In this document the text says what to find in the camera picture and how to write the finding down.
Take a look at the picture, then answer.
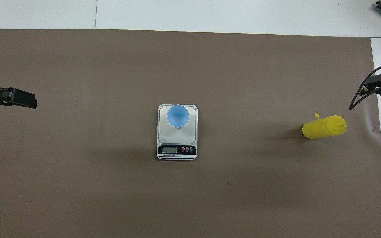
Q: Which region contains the yellow squeeze bottle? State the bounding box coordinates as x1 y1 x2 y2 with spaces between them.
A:
302 113 347 139

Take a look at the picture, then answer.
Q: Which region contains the light blue plastic cup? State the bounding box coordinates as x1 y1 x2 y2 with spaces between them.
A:
167 104 190 128

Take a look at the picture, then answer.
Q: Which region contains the silver digital kitchen scale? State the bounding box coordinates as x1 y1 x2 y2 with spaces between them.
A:
157 104 198 161

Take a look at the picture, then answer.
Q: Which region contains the brown paper table mat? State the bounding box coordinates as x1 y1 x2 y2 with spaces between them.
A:
0 29 381 238

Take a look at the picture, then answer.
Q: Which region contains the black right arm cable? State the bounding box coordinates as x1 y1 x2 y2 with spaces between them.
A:
349 63 381 110

